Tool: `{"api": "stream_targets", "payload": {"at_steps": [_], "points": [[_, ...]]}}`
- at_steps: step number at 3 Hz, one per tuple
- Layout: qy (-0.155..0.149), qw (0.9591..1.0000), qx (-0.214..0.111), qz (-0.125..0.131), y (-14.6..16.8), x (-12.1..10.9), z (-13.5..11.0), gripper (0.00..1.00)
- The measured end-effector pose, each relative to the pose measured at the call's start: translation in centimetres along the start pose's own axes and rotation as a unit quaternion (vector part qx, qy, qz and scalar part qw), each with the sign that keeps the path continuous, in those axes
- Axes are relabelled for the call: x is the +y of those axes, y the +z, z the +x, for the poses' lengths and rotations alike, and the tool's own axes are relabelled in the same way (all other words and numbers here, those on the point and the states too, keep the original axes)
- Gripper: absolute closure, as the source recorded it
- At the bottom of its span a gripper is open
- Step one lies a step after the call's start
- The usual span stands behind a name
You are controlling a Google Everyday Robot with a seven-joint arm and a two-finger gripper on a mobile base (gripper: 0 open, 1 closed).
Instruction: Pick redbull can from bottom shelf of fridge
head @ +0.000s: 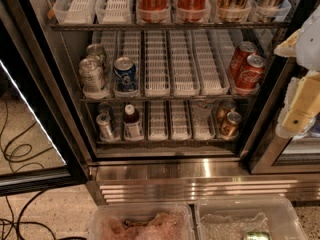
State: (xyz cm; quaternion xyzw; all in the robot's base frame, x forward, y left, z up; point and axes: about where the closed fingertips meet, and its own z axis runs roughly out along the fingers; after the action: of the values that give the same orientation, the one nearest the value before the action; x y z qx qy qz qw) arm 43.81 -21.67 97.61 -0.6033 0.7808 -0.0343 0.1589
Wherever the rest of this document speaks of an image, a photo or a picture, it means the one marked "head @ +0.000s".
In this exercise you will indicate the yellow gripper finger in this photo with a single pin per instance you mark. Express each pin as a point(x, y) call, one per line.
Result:
point(288, 47)
point(303, 102)

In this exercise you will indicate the silver redbull can front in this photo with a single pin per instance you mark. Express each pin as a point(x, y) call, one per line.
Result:
point(107, 131)

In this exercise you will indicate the silver redbull can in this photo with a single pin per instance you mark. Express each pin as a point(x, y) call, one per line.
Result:
point(107, 131)
point(105, 107)

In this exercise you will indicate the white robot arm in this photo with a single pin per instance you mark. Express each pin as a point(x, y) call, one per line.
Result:
point(307, 56)

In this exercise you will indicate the red coke can rear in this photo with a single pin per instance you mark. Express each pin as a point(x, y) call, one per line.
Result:
point(243, 50)

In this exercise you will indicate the red coke can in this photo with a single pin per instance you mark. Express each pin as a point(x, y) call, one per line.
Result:
point(243, 50)
point(250, 72)

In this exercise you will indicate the red coke can front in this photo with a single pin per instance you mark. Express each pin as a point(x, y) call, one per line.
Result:
point(250, 72)

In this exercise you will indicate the gold can front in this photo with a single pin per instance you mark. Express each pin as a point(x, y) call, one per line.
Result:
point(230, 124)

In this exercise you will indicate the gold can rear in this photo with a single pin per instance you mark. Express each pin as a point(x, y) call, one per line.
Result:
point(224, 107)

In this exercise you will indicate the green can in bin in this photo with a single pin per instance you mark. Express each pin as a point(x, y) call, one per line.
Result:
point(254, 235)

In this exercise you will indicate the blue pepsi can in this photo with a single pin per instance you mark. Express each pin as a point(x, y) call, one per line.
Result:
point(125, 74)

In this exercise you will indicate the steel fridge base grille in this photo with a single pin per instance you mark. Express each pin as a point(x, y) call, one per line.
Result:
point(189, 180)

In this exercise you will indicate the white can rear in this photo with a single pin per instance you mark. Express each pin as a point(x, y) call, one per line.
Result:
point(97, 52)

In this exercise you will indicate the white can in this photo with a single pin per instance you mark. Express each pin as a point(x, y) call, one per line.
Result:
point(92, 75)
point(97, 52)

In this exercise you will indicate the silver redbull can rear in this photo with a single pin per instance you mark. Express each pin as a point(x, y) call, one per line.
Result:
point(105, 107)

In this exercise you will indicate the white can front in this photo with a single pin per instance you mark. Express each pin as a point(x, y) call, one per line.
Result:
point(92, 75)

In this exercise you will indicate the open fridge glass door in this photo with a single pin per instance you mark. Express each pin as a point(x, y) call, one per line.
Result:
point(41, 147)

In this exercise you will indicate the right clear plastic bin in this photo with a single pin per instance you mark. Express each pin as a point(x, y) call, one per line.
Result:
point(229, 218)

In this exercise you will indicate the clear plastic bin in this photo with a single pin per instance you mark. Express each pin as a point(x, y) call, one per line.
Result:
point(229, 218)
point(146, 221)

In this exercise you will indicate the brown bottle white cap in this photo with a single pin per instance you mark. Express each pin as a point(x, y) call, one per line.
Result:
point(132, 121)

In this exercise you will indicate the left clear plastic bin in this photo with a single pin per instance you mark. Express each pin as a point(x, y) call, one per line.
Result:
point(146, 221)

